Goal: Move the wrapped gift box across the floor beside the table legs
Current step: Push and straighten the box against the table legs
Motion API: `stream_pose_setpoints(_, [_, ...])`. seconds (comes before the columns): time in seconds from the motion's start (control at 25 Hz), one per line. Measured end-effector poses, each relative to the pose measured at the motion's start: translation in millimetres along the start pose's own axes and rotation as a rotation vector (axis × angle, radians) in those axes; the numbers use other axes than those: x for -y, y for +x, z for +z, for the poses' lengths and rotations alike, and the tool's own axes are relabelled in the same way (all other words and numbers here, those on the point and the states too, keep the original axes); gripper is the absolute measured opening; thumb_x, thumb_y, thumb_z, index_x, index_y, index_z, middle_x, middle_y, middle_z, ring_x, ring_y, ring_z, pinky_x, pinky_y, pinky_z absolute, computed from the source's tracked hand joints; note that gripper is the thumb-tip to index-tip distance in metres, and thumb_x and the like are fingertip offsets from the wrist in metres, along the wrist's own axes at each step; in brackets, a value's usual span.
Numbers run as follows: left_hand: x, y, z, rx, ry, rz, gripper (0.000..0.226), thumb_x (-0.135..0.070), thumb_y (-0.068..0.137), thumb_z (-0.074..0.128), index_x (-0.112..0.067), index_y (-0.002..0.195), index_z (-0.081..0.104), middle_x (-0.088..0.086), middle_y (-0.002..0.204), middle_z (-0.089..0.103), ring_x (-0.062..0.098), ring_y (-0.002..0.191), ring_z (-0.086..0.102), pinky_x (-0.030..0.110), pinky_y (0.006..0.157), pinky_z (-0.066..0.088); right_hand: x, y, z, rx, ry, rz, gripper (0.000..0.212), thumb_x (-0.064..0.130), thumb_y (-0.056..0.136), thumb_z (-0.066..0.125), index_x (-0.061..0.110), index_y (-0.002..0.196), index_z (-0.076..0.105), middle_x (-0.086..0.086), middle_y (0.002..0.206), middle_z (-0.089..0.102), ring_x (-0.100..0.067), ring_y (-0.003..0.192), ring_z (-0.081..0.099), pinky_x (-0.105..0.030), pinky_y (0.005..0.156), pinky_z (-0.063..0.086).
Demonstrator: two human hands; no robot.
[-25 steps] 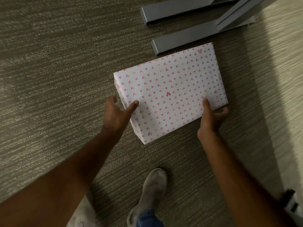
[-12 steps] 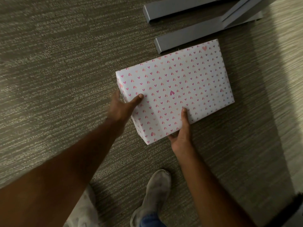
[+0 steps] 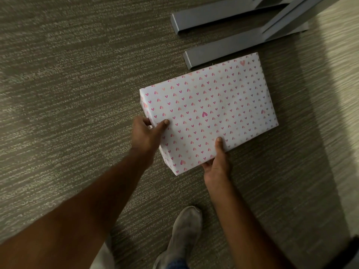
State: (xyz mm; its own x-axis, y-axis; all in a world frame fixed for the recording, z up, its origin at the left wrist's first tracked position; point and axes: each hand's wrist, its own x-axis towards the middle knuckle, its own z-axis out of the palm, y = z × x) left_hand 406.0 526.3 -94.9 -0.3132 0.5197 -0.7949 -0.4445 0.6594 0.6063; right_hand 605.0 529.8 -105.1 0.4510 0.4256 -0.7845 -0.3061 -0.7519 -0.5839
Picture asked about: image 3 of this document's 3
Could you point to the person's left hand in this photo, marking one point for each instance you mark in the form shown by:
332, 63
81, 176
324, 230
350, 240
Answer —
144, 138

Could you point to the person's right hand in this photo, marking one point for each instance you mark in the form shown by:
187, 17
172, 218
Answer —
216, 170

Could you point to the person's left thumb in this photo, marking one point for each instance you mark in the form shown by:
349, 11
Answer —
162, 128

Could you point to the person's right thumb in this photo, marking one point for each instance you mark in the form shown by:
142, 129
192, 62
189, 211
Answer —
219, 148

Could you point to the heart-patterned gift box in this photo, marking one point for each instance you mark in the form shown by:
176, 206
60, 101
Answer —
209, 109

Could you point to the person's left forearm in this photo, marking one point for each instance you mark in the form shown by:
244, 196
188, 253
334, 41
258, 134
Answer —
70, 221

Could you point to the person's right forearm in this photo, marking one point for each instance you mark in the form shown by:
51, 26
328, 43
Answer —
241, 229

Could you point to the person's grey shoe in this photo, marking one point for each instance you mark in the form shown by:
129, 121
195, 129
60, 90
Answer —
183, 235

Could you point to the grey metal table foot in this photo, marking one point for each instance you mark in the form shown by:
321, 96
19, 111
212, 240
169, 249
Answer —
224, 11
244, 43

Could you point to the person's blue jeans leg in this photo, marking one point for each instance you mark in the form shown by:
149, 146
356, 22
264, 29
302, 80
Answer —
176, 264

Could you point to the person's light trouser leg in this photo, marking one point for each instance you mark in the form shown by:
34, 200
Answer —
102, 259

